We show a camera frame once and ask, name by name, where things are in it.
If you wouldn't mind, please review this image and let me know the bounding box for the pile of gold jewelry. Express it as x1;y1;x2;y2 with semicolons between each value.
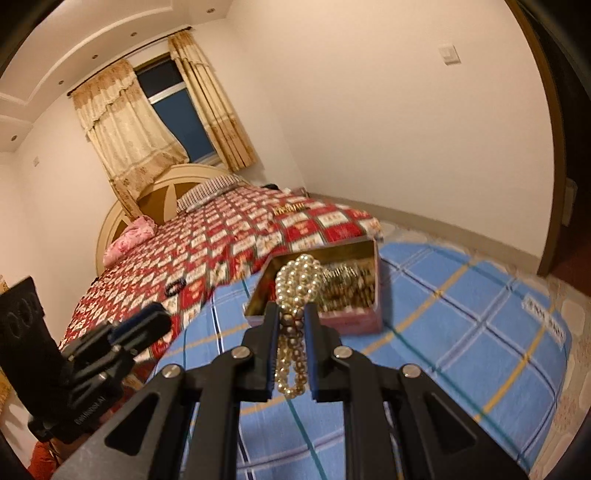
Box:
318;263;377;310

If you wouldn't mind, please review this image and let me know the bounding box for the red patterned blanket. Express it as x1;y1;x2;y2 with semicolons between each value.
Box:
58;185;384;365

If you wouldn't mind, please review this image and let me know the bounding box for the person's red garment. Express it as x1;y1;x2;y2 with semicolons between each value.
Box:
28;440;63;480

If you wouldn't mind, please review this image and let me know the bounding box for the cream curtain with valance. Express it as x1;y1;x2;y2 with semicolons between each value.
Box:
69;58;190;220

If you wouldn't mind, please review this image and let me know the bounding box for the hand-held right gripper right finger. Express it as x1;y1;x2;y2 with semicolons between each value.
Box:
305;302;529;480

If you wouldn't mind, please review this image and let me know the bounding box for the pink floral pillow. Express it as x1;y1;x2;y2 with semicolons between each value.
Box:
102;215;157;268

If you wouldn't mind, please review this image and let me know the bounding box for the blue checked bed sheet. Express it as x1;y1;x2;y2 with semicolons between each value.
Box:
152;240;573;480

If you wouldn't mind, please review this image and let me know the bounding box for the brown wooden door frame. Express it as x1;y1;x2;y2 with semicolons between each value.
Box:
505;0;573;278

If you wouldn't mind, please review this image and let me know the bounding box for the cream arched headboard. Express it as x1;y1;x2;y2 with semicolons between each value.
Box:
95;164;232;273

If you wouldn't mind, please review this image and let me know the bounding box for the window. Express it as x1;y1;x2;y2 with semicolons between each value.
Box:
137;53;218;162

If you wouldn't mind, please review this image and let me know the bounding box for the golden patterned curtain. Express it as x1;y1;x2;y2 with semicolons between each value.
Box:
167;31;257;172

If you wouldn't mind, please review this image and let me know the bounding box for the striped pillow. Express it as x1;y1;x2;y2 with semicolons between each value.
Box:
175;173;247;213

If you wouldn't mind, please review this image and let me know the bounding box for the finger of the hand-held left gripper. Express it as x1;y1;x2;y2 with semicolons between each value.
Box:
108;302;172;354

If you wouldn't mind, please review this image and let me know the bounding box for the white printed label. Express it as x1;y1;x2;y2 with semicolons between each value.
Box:
522;295;566;343

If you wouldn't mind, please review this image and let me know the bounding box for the pink tin jewelry box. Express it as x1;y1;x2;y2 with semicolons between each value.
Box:
243;239;384;335

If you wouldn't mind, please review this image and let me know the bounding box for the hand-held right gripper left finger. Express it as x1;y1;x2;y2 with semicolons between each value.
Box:
51;302;282;480

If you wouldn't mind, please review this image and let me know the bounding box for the pearl bead bracelet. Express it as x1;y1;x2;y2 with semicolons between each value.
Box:
273;253;324;400

